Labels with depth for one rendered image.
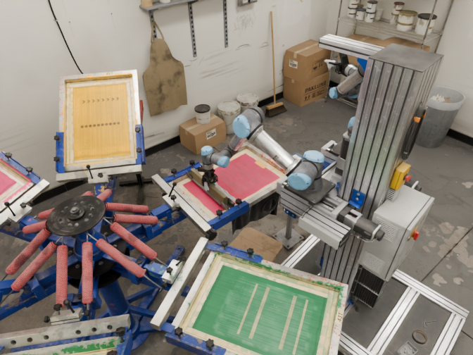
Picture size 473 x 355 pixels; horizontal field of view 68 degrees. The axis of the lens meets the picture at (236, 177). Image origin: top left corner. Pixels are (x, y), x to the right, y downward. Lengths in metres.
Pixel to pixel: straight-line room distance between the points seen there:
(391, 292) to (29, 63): 3.65
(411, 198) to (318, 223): 0.57
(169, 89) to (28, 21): 1.54
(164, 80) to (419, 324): 3.44
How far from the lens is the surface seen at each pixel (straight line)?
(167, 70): 4.26
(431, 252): 3.76
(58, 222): 2.08
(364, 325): 2.86
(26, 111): 3.94
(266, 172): 2.68
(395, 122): 1.83
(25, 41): 3.76
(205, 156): 2.24
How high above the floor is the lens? 2.65
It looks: 40 degrees down
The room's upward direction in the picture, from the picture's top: 2 degrees counter-clockwise
